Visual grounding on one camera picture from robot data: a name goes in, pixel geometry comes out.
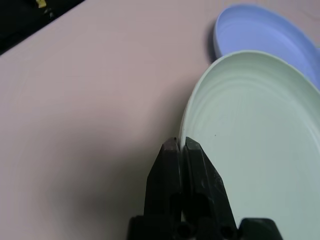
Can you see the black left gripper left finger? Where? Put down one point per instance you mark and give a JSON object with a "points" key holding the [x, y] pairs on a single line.
{"points": [[165, 180]]}

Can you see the light blue plate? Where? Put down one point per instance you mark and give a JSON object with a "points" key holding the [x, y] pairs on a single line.
{"points": [[255, 35]]}

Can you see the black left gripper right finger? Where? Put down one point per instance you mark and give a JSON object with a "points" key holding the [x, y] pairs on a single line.
{"points": [[202, 185]]}

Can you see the light green plate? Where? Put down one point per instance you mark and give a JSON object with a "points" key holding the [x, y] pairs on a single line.
{"points": [[262, 137]]}

